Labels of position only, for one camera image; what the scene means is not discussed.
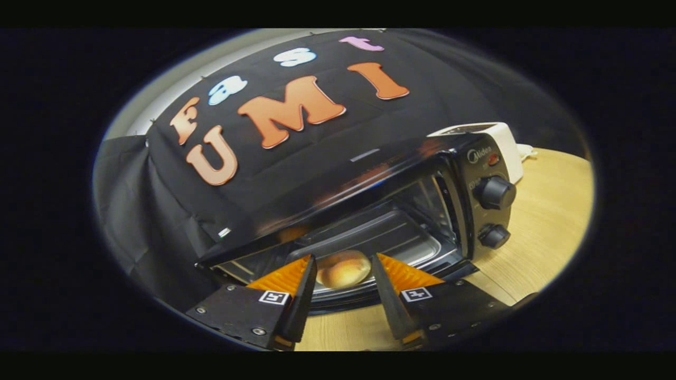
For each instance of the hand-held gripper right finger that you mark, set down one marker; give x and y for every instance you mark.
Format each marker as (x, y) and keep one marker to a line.
(388, 301)

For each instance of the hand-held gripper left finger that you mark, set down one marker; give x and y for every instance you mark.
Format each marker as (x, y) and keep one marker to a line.
(303, 301)

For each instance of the round bread bun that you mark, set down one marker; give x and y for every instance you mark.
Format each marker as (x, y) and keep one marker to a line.
(343, 269)

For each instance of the black toaster oven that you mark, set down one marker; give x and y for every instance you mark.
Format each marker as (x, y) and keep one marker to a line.
(369, 174)

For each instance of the white pop-up toaster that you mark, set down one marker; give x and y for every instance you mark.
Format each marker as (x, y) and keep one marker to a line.
(507, 140)

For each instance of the white power strip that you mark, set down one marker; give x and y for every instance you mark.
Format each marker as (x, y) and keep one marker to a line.
(527, 152)

